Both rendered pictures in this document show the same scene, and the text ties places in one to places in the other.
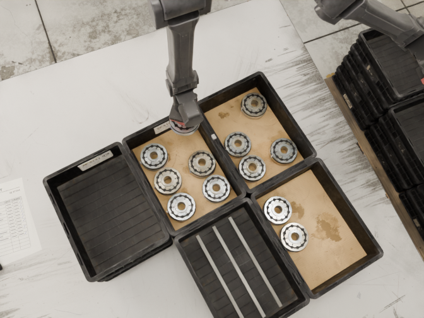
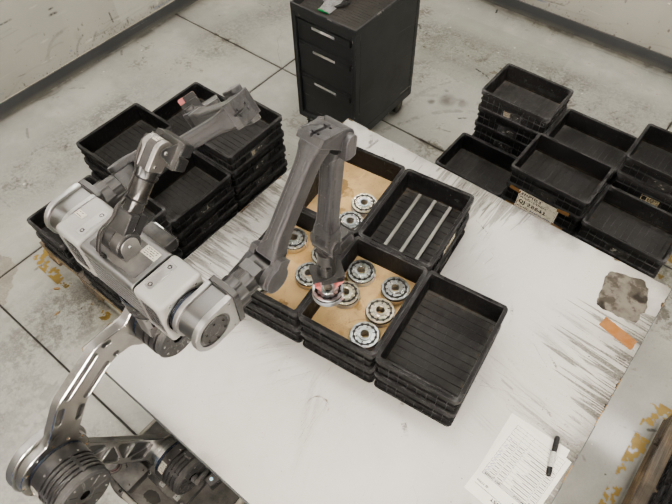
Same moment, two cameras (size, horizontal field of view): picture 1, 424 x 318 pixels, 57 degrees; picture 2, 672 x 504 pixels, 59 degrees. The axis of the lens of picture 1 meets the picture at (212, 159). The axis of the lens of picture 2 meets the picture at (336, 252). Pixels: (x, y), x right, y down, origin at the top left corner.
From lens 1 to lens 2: 144 cm
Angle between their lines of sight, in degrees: 45
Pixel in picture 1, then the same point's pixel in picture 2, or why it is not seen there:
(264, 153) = (302, 255)
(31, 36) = not seen: outside the picture
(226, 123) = (291, 296)
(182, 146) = (337, 321)
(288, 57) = not seen: hidden behind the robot
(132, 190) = (407, 340)
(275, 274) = (399, 207)
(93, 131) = (365, 444)
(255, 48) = not seen: hidden behind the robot
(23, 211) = (493, 458)
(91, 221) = (458, 357)
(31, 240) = (512, 429)
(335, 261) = (363, 176)
